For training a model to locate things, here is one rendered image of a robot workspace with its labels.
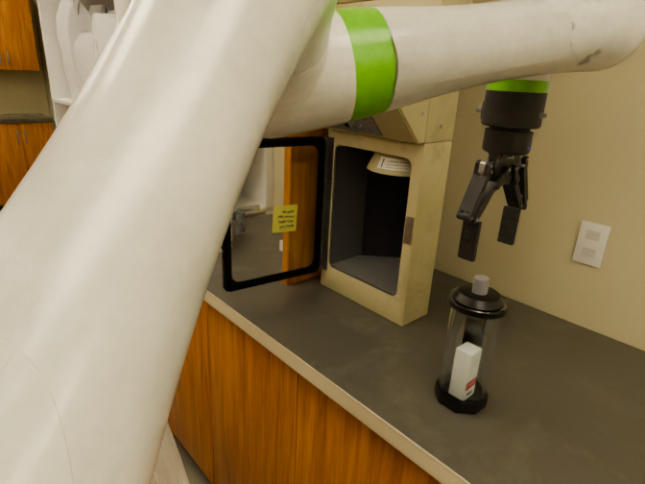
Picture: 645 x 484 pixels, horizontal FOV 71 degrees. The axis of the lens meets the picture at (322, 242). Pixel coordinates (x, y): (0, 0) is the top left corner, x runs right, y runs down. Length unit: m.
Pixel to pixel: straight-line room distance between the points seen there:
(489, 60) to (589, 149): 0.83
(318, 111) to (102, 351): 0.35
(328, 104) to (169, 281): 0.31
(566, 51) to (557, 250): 0.87
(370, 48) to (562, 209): 1.00
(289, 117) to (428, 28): 0.17
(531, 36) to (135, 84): 0.46
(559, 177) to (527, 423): 0.68
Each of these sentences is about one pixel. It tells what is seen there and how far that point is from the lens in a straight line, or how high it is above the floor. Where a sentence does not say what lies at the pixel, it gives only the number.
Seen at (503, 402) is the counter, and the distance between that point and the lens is 1.04.
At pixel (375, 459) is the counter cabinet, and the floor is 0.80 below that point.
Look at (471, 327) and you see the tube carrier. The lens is 0.88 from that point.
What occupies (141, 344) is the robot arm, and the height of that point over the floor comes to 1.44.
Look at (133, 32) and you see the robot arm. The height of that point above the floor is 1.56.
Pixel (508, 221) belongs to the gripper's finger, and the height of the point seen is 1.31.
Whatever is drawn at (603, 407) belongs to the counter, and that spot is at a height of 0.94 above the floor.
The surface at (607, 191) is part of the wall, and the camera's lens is 1.36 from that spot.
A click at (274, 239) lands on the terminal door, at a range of 1.24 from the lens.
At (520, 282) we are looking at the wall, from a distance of 1.50.
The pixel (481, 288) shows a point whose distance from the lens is 0.88.
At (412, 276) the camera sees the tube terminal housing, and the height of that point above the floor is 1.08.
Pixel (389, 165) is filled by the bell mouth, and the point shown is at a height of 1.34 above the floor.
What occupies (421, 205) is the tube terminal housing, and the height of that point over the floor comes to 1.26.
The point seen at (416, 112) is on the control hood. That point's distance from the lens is 1.03.
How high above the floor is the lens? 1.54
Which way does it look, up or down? 20 degrees down
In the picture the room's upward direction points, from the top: 3 degrees clockwise
